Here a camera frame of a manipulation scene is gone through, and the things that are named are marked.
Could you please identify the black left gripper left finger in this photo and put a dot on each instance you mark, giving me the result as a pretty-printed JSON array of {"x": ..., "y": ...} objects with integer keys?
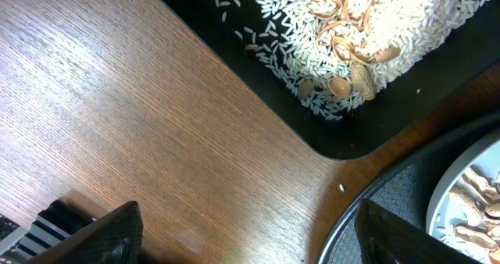
[{"x": 116, "y": 238}]

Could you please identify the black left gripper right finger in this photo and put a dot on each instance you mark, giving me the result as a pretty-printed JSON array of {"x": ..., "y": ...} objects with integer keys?
[{"x": 386, "y": 238}]

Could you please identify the pile of rice and shells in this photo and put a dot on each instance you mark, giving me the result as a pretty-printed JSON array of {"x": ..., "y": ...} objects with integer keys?
[{"x": 335, "y": 55}]

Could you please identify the round black serving tray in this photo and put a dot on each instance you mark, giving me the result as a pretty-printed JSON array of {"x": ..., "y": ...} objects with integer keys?
[{"x": 406, "y": 187}]

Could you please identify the rice and peanut shells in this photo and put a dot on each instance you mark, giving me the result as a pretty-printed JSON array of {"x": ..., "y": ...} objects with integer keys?
[{"x": 468, "y": 220}]

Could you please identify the grey round plate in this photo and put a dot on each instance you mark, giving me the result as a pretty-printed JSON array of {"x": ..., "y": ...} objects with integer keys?
[{"x": 483, "y": 155}]

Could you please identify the black rectangular tray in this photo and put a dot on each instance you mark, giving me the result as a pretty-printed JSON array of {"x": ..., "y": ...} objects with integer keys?
[{"x": 227, "y": 26}]

